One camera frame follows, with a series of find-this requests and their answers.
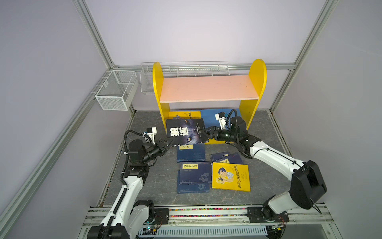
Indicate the white wire rack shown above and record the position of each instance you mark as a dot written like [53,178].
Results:
[181,69]

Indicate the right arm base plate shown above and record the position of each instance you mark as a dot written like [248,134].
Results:
[259,214]

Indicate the black wolf book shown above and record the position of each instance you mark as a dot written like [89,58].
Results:
[186,131]

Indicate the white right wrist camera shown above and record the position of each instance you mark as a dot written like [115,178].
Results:
[221,118]

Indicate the white mesh basket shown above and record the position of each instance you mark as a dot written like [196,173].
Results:
[118,90]

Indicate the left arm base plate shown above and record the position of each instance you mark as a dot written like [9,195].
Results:
[155,215]

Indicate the blue book under yellow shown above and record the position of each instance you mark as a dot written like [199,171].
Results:
[226,157]

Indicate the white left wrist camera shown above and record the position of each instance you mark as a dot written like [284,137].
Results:
[149,135]

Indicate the blue book middle stack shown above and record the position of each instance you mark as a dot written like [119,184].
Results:
[195,173]

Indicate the blue book stack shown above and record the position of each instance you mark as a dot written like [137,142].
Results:
[191,188]
[195,173]

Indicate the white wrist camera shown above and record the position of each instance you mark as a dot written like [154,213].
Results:
[149,135]
[221,118]

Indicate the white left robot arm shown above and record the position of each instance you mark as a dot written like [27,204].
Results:
[127,215]

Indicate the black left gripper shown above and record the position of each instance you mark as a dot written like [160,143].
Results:
[161,146]

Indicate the blue book yellow label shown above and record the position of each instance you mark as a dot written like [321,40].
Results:
[191,153]

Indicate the yellow cartoon book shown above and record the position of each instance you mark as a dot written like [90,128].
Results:
[235,177]
[185,114]

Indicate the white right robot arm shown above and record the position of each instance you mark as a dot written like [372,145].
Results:
[307,185]

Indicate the aluminium frame rail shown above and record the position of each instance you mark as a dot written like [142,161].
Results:
[51,54]

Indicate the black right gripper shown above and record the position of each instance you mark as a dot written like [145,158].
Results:
[213,129]

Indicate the blue book bottom stack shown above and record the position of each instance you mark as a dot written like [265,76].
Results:
[191,188]

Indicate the yellow bookshelf with coloured shelves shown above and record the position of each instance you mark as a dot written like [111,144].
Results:
[247,89]

